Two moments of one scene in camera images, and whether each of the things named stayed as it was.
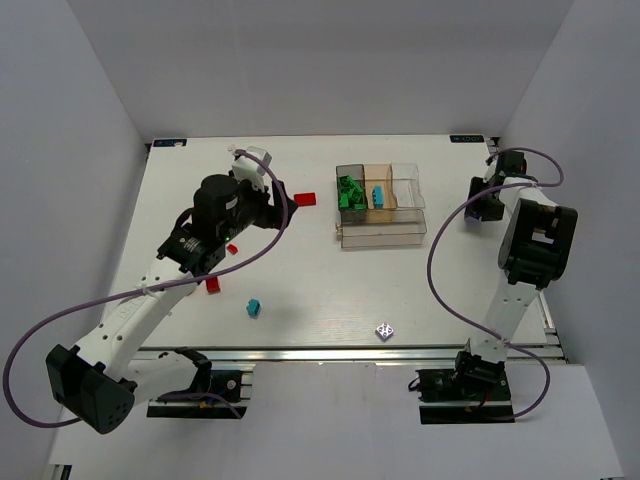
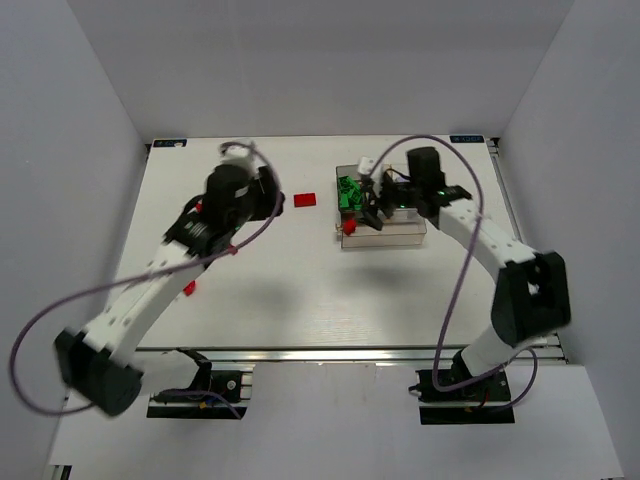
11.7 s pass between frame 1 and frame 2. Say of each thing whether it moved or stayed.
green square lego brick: stayed
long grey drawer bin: stayed
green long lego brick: stayed
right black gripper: moved
